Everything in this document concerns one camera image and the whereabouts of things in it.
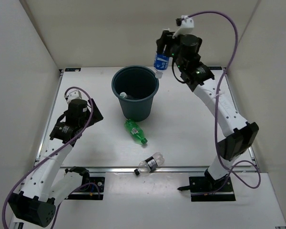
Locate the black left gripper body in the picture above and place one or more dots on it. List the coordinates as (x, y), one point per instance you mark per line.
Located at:
(96, 116)

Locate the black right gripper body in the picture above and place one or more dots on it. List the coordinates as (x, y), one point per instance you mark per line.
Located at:
(172, 44)

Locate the blue label clear water bottle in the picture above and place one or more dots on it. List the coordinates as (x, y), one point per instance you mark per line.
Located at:
(160, 65)

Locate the clear bottle white cap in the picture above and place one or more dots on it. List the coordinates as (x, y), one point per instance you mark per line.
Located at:
(126, 96)

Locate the green plastic soda bottle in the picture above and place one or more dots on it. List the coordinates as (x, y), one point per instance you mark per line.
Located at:
(135, 131)

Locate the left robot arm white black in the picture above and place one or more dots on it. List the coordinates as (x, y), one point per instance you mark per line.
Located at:
(39, 198)

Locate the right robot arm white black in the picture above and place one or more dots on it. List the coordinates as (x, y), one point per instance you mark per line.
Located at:
(238, 133)

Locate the dark teal plastic bin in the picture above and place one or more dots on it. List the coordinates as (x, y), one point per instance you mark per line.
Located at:
(139, 82)

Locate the black label sticker left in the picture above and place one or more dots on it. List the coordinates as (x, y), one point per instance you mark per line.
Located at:
(72, 69)

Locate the black label sticker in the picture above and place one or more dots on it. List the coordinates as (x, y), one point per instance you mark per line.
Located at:
(72, 69)
(215, 68)

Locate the black label sticker right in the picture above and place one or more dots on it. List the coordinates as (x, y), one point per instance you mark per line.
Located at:
(215, 68)

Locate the clear bottle black label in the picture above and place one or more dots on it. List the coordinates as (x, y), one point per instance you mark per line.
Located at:
(150, 164)

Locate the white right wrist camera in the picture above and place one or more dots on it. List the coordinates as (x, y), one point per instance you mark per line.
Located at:
(185, 24)

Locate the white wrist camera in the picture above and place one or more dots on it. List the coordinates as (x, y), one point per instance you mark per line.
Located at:
(185, 24)
(75, 94)

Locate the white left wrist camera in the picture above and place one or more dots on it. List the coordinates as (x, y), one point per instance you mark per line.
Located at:
(75, 94)

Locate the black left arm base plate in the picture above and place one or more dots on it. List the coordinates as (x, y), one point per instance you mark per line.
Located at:
(90, 192)

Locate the aluminium table edge rail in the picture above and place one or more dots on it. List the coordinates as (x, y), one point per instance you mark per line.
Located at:
(164, 169)

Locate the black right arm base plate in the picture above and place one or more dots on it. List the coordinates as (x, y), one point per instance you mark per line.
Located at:
(201, 190)

